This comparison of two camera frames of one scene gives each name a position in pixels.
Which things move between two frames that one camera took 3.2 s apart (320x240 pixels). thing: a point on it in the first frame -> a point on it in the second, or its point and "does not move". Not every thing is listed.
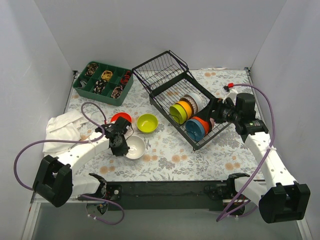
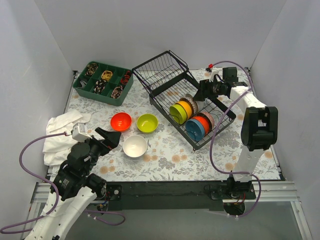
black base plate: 193,196 does not move
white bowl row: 137,147 does not move
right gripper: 214,109 -> 204,88
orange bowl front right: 207,124 does not move
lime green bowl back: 147,123 does not move
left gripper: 120,150 -> 100,144
